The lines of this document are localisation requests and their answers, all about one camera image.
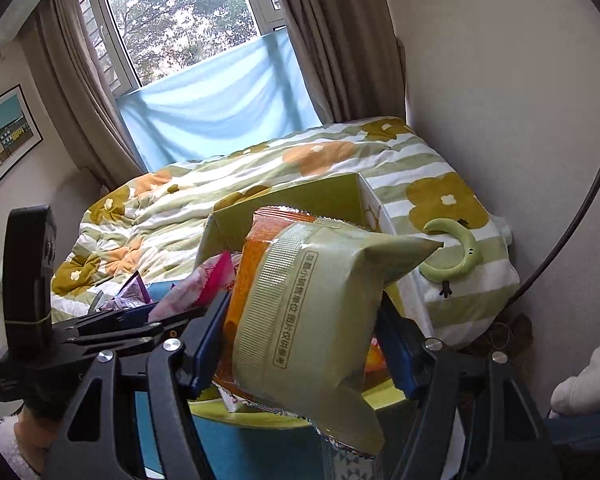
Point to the person's left forearm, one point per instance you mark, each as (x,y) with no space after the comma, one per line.
(27,432)

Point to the pink snack bag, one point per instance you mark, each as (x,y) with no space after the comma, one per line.
(205,280)

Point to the floral striped blanket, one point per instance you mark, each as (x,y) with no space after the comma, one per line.
(330,160)

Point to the grey headboard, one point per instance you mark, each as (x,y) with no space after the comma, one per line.
(72,200)

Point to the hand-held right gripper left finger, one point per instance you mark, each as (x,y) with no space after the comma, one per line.
(205,355)

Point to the blue patterned mat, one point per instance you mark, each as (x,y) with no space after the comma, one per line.
(240,450)

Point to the pale green orange snack bag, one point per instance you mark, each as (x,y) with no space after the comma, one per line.
(305,320)

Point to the person's white clothing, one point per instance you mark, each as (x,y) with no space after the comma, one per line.
(585,380)

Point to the green cardboard box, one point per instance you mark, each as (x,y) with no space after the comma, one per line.
(300,195)

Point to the green crescent plush toy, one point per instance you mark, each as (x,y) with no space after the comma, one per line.
(460,260)

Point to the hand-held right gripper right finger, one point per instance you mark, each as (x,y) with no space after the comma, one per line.
(402,355)

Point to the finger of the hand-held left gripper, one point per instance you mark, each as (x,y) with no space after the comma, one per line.
(125,317)
(130,342)

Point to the brown curtain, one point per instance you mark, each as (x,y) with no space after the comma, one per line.
(340,35)
(80,85)

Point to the white framed window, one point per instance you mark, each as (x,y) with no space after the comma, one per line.
(180,15)

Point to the purple snack bag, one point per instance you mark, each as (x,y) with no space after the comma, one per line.
(130,292)

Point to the light blue window cloth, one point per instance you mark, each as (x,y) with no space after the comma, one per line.
(205,100)

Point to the framed picture of houses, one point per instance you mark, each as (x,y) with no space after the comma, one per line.
(5,135)

